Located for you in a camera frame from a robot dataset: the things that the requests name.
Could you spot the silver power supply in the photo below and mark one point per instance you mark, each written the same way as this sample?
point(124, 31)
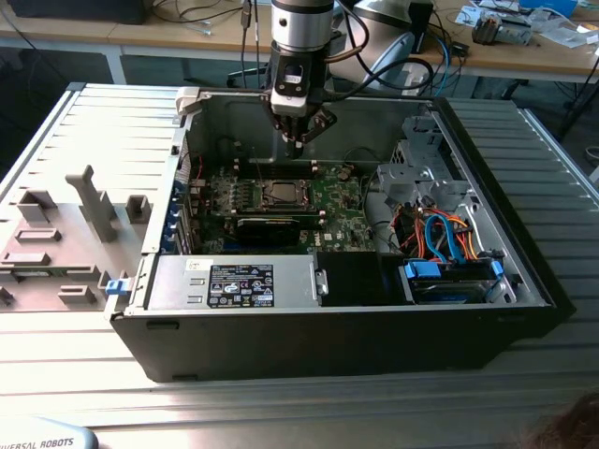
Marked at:
point(178, 280)

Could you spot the person's brown hair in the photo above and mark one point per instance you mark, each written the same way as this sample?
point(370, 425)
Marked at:
point(571, 425)

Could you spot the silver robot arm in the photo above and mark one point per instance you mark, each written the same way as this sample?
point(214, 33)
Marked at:
point(302, 28)

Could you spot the clear plastic bags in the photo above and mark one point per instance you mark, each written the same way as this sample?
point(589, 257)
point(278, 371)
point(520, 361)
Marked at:
point(568, 35)

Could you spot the black graphics card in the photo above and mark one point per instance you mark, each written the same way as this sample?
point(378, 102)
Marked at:
point(269, 231)

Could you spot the small blue plastic clip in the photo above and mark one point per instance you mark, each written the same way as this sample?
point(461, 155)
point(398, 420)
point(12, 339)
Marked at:
point(116, 286)

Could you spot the metal disk bay cage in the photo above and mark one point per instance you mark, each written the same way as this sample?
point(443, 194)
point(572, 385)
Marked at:
point(421, 175)

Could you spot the CPU socket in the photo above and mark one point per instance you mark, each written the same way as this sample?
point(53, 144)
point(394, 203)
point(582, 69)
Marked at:
point(260, 194)

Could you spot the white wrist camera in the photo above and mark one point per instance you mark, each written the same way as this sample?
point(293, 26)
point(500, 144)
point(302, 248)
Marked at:
point(290, 100)

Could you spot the grey parts rack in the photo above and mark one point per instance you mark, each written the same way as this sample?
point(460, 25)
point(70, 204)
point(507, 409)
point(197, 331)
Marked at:
point(100, 210)

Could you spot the white plastic case latch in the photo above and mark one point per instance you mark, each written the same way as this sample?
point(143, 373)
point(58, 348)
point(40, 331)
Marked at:
point(189, 99)

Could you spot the blue box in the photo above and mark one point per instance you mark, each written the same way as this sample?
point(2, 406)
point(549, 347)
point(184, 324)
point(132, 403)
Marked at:
point(547, 5)

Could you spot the silver metal box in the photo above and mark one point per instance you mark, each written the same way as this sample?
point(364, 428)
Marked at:
point(515, 33)

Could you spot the silver CPU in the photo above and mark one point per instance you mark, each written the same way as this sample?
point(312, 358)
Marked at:
point(285, 189)

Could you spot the light wooden desk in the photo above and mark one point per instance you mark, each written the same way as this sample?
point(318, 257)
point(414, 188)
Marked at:
point(154, 37)
point(515, 58)

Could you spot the hard disk in blue carrier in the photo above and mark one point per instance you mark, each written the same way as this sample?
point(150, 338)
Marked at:
point(423, 271)

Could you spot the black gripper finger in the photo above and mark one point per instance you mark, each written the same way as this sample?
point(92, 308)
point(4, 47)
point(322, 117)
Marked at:
point(281, 124)
point(318, 124)

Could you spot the black PC case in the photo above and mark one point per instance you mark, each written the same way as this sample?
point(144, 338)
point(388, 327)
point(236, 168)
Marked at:
point(304, 346)

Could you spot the finned CPU cooler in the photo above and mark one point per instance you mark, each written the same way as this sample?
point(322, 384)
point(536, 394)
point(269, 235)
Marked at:
point(486, 30)

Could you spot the black monitor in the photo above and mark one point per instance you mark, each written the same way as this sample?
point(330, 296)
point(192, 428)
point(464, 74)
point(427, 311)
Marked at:
point(75, 11)

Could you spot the green motherboard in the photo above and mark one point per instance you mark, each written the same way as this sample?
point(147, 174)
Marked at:
point(346, 215)

